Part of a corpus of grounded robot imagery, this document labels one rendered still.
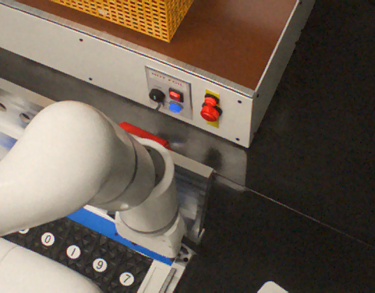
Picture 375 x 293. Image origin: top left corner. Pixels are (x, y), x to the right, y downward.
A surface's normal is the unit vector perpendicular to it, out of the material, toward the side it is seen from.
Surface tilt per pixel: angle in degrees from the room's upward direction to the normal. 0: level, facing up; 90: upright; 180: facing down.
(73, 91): 0
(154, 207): 90
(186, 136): 0
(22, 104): 76
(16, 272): 22
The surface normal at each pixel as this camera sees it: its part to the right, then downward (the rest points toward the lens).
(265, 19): -0.03, -0.39
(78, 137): 0.55, -0.36
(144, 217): 0.02, 0.92
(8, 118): -0.42, 0.72
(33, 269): 0.18, -0.80
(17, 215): 0.20, 0.83
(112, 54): -0.43, 0.84
